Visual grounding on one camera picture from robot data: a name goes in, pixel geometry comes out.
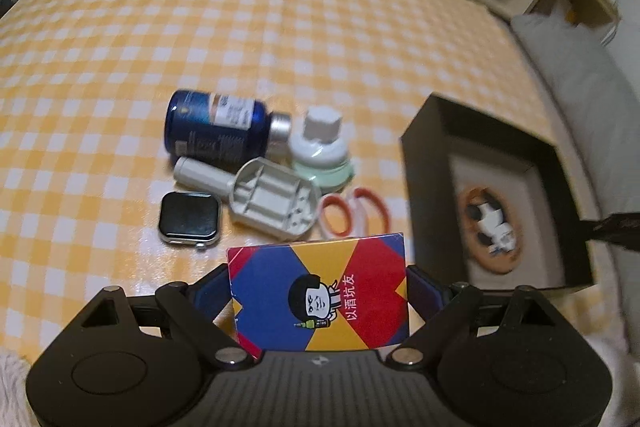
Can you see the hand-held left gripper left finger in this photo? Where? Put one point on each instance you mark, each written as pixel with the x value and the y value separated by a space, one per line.
pixel 215 294

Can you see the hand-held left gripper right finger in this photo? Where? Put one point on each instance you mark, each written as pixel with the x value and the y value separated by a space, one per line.
pixel 422 292

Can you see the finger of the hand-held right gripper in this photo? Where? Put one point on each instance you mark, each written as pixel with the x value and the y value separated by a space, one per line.
pixel 615 232

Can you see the colourful playing card box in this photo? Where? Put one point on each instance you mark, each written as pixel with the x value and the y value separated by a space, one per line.
pixel 320 297

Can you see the black box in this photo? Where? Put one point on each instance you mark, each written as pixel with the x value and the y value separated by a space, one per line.
pixel 435 187

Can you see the white and green jar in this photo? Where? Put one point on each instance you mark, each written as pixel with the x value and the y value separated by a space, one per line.
pixel 320 152

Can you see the black smartwatch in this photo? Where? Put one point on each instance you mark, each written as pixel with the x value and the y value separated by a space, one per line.
pixel 190 217

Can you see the grey plastic battery case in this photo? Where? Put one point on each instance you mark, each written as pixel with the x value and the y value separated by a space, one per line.
pixel 270 202

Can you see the white cylindrical tube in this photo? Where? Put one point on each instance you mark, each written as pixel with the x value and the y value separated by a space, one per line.
pixel 200 172

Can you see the grey pillow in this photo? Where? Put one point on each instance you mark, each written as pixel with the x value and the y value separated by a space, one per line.
pixel 590 72

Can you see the blue pill bottle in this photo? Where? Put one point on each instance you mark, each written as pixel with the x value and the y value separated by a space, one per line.
pixel 200 122

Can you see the yellow checked blanket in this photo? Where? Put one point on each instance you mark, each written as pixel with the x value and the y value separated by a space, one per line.
pixel 250 32

